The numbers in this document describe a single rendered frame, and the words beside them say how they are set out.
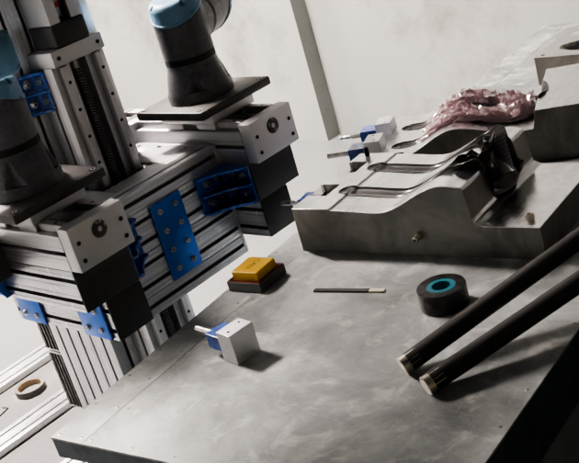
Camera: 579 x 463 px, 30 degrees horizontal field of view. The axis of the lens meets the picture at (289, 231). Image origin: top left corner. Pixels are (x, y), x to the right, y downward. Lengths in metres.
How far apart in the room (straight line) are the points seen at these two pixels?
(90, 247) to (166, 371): 0.34
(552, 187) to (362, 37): 3.17
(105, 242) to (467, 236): 0.67
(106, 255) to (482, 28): 2.86
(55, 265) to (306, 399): 0.68
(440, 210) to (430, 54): 2.99
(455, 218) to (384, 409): 0.46
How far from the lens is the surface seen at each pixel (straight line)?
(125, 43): 6.27
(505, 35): 4.55
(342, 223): 1.96
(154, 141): 2.51
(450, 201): 1.82
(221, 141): 2.33
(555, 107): 2.15
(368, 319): 1.74
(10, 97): 2.06
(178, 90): 2.36
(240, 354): 1.71
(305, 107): 5.26
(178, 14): 2.33
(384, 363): 1.60
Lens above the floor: 1.60
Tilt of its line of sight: 22 degrees down
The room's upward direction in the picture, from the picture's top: 17 degrees counter-clockwise
